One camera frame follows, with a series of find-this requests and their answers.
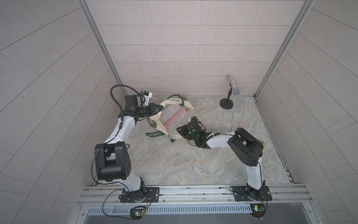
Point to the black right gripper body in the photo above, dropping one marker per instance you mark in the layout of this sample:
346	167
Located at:
187	132

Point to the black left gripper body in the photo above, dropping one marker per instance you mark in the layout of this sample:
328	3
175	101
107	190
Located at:
143	112

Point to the cream canvas tote bag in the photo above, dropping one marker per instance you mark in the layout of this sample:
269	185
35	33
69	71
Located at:
174	99

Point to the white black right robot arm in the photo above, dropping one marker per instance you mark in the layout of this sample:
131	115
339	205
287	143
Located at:
246	147

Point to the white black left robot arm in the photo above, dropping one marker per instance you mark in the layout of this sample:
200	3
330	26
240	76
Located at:
112	160

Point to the translucent pink pencil case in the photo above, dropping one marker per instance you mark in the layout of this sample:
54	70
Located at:
175	117

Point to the silver microphone on stand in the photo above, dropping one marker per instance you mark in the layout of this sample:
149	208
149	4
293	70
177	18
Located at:
234	90

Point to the left green circuit board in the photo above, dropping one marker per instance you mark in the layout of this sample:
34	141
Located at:
136	213

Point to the green circuit board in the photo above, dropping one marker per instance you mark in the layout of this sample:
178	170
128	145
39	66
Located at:
136	213
258	210

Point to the right green circuit board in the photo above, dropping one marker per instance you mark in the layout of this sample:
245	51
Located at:
258	210

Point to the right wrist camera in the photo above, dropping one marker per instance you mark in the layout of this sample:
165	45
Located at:
194	121

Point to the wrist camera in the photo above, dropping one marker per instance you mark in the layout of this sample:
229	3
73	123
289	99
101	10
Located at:
194	121
145	96

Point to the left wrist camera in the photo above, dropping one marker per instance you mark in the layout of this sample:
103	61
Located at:
145	96

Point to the aluminium mounting rail frame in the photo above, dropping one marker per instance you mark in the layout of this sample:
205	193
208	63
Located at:
195	204

